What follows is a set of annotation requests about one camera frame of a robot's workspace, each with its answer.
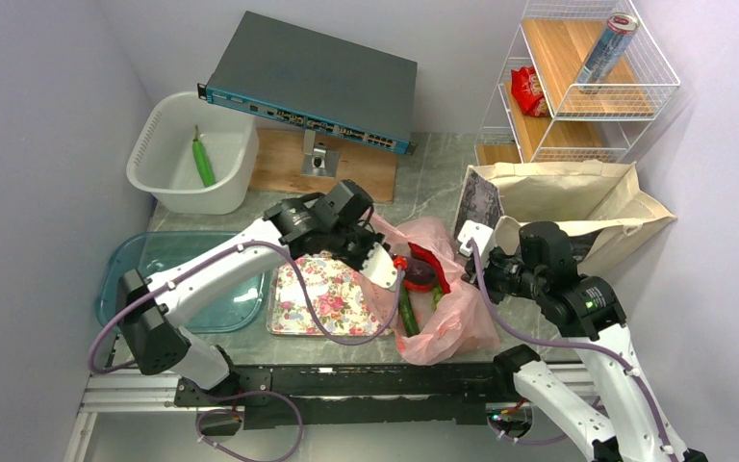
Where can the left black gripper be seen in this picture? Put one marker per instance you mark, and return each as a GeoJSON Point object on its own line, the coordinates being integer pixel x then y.
{"type": "Point", "coordinates": [370, 238]}

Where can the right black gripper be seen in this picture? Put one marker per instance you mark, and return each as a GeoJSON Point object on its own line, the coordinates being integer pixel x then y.
{"type": "Point", "coordinates": [493, 293]}

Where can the pink plastic grocery bag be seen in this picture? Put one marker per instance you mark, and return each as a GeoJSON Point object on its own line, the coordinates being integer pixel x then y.
{"type": "Point", "coordinates": [459, 322]}

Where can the purple eggplant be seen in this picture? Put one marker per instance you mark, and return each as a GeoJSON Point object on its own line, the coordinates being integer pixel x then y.
{"type": "Point", "coordinates": [419, 273]}

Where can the green cucumber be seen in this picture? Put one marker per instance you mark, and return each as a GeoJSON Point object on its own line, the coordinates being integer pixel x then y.
{"type": "Point", "coordinates": [407, 314]}

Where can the green pepper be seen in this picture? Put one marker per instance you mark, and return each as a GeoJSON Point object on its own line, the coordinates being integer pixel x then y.
{"type": "Point", "coordinates": [202, 161]}

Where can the red pepper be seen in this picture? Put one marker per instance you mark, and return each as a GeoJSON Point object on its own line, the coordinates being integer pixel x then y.
{"type": "Point", "coordinates": [420, 252]}

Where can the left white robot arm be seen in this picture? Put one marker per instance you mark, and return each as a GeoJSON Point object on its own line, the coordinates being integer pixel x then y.
{"type": "Point", "coordinates": [152, 311]}

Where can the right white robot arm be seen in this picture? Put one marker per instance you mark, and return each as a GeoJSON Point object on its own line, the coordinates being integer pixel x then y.
{"type": "Point", "coordinates": [591, 321]}

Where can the floral rectangular tray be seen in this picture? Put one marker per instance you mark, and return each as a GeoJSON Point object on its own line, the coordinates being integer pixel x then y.
{"type": "Point", "coordinates": [336, 296]}

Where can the metal stand base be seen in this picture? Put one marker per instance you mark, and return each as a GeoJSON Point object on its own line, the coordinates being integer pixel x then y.
{"type": "Point", "coordinates": [318, 160]}

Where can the wooden board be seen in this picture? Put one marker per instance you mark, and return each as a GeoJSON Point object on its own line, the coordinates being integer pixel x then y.
{"type": "Point", "coordinates": [279, 162]}

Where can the beige canvas tote bag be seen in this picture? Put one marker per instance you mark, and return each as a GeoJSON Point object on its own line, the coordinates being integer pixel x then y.
{"type": "Point", "coordinates": [599, 205]}

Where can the red snack packet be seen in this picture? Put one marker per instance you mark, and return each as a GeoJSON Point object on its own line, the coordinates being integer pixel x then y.
{"type": "Point", "coordinates": [527, 91]}

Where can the white plastic basin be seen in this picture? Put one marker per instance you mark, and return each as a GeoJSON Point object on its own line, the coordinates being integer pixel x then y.
{"type": "Point", "coordinates": [161, 163]}

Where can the blue drink can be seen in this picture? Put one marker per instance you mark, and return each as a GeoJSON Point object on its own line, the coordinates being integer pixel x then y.
{"type": "Point", "coordinates": [617, 34]}

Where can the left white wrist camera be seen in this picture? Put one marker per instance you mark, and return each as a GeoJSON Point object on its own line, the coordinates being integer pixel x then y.
{"type": "Point", "coordinates": [379, 268]}

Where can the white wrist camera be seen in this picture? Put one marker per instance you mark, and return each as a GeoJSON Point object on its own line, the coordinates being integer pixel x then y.
{"type": "Point", "coordinates": [379, 268]}
{"type": "Point", "coordinates": [479, 233]}

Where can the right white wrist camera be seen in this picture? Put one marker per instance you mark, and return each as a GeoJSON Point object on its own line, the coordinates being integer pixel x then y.
{"type": "Point", "coordinates": [479, 233]}

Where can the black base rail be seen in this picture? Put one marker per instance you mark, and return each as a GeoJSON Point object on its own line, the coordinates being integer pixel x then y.
{"type": "Point", "coordinates": [362, 394]}

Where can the teal network switch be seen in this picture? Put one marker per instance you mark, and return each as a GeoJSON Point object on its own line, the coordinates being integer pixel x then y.
{"type": "Point", "coordinates": [307, 79]}

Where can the white wire shelf rack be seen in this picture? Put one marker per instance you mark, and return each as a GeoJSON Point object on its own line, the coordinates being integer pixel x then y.
{"type": "Point", "coordinates": [555, 37]}

